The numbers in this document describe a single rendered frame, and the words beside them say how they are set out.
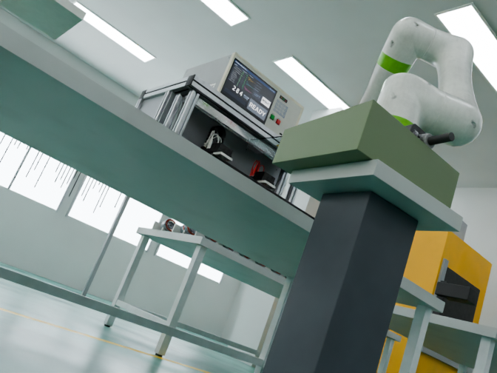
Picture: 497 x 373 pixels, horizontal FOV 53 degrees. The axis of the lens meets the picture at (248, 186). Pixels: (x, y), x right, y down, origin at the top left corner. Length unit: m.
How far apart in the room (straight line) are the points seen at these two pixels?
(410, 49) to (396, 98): 0.41
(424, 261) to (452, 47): 3.82
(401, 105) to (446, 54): 0.43
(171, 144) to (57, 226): 6.93
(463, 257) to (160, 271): 5.31
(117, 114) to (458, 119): 0.91
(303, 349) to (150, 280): 7.92
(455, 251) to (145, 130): 4.51
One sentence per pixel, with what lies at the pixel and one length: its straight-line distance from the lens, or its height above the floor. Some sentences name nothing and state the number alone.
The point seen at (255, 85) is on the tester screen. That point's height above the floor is 1.25.
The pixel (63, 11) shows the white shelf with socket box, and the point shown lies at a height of 1.17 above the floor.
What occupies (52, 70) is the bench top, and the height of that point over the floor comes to 0.71.
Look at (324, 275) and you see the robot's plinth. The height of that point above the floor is 0.49.
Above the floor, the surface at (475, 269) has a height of 1.76.
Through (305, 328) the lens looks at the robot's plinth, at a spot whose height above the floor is 0.36.
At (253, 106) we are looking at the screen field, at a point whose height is 1.17.
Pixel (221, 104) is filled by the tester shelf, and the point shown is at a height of 1.08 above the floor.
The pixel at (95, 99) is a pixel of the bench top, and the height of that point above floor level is 0.71.
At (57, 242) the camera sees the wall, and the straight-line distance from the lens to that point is 8.34.
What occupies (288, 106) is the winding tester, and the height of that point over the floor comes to 1.27.
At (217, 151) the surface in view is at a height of 0.88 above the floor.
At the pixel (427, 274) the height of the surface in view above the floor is 1.45.
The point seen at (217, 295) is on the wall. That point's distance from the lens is 9.86.
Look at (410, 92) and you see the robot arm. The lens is 1.43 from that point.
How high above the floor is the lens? 0.30
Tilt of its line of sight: 15 degrees up
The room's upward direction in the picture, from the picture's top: 21 degrees clockwise
